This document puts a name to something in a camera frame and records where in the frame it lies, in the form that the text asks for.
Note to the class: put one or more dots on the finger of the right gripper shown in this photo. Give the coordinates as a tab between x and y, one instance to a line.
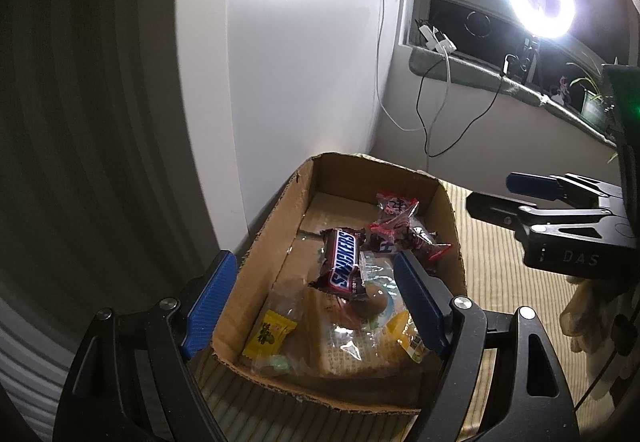
537	186
589	217

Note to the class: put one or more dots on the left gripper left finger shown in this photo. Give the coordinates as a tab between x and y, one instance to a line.
130	378

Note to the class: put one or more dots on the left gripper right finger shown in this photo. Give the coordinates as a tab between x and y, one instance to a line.
528	398

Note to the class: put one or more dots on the red date snack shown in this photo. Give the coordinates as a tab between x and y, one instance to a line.
406	233

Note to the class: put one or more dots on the red walnut snack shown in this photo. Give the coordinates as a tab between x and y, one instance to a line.
395	211

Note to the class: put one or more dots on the yellow candy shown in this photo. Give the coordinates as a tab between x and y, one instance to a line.
269	335

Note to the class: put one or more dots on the Snickers bar English label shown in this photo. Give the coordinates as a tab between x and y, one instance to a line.
339	272

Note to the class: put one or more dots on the packaged bread loaf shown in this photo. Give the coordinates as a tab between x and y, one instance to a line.
339	339

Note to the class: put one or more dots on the yellow jelly cup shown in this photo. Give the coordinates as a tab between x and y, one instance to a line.
402	329

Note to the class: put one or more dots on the green candy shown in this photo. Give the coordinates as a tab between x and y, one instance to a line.
275	365

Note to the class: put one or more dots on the potted spider plant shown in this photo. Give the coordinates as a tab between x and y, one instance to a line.
592	107

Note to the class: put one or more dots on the striped bed cover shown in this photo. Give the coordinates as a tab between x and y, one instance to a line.
497	280

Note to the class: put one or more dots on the black light tripod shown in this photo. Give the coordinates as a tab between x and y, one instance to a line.
528	70

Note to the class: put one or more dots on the white power strip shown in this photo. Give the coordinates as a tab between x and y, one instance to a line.
436	41

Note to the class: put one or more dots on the brown cardboard box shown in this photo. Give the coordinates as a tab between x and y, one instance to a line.
326	191

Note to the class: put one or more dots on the white cabinet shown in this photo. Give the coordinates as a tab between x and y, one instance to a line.
267	84

